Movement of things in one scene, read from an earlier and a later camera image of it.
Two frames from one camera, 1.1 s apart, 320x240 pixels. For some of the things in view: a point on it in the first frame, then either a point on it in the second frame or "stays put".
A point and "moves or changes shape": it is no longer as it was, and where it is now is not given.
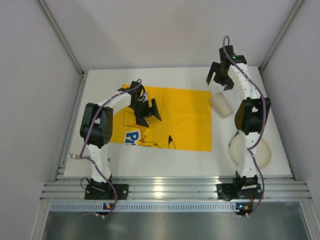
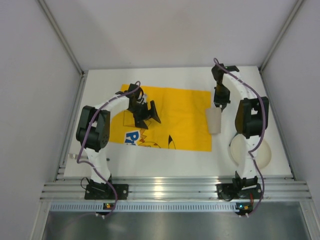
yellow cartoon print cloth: x=186 y=122 stays put
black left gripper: x=147 y=111 stays put
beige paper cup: x=221 y=105 moves or changes shape
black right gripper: x=220 y=75 -> x=221 y=100
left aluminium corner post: x=60 y=33 stays put
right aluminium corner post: x=285 y=27 stays put
